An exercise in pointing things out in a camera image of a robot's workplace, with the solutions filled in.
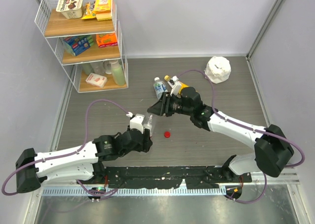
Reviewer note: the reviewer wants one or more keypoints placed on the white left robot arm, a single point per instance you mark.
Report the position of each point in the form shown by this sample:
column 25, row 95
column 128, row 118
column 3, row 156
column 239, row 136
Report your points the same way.
column 35, row 169

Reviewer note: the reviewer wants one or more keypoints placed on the yellow snack bag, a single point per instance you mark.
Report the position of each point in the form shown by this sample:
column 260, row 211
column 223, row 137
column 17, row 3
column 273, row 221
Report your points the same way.
column 89, row 12

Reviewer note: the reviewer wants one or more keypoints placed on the clear bottles on bottom shelf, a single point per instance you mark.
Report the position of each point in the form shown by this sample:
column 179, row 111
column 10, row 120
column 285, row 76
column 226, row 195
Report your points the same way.
column 99, row 68

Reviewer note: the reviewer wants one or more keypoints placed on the white pink tissue pack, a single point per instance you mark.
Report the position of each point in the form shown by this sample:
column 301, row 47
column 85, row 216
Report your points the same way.
column 96, row 80

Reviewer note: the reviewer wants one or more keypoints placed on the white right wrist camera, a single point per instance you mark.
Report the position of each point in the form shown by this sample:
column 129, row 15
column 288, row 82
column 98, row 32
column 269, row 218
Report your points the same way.
column 175, row 84

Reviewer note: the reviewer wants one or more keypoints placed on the white yogurt tub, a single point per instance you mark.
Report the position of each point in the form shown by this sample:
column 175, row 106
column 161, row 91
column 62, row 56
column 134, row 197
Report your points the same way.
column 70, row 9

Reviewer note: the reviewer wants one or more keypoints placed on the red bottle cap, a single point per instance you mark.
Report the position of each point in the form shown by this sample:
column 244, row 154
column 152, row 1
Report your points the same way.
column 167, row 134

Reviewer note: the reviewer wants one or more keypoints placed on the clear bottle blue white label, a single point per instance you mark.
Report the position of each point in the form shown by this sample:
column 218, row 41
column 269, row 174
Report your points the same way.
column 159, row 87

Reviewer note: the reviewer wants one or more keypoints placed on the yellow orange cracker box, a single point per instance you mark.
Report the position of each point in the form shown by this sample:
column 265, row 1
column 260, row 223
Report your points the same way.
column 103, row 10

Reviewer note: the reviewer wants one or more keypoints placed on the green drink bottle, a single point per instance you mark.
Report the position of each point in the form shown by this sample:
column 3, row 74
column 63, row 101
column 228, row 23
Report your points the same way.
column 117, row 72

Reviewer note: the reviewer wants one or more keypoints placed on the orange snack box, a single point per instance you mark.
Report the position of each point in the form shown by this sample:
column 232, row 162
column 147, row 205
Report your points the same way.
column 106, row 40

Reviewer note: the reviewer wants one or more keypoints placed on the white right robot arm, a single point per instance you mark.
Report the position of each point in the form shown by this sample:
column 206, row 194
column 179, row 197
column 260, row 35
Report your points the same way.
column 271, row 149

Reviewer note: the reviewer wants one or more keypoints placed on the white wire shelf rack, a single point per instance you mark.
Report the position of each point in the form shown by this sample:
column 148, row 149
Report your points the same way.
column 54, row 27

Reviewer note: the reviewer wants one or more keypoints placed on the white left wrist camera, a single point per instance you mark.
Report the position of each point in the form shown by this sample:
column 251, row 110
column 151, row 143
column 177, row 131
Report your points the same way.
column 136, row 121

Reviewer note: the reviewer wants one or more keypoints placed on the clear bottle red label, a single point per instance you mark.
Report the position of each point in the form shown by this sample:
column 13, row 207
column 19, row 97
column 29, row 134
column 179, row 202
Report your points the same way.
column 149, row 122

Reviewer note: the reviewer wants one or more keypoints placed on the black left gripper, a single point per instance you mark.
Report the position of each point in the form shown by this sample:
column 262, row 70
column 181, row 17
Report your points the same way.
column 144, row 144

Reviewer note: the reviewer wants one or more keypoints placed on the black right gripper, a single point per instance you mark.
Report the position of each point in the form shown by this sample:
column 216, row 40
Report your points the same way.
column 163, row 107

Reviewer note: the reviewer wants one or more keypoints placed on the blue green box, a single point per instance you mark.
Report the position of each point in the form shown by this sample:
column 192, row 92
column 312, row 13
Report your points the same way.
column 76, row 45

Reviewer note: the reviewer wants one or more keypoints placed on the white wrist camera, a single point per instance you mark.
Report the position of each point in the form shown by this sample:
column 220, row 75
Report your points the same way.
column 175, row 84
column 136, row 121

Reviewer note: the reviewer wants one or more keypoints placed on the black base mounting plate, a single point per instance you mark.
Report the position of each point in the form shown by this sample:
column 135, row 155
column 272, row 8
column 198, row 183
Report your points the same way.
column 167, row 177

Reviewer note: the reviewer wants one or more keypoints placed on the white slotted cable duct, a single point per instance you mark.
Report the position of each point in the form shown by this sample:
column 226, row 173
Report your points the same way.
column 182, row 190

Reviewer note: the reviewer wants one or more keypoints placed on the yellow juice bottle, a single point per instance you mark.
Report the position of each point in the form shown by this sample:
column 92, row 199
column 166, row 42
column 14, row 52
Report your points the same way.
column 183, row 85

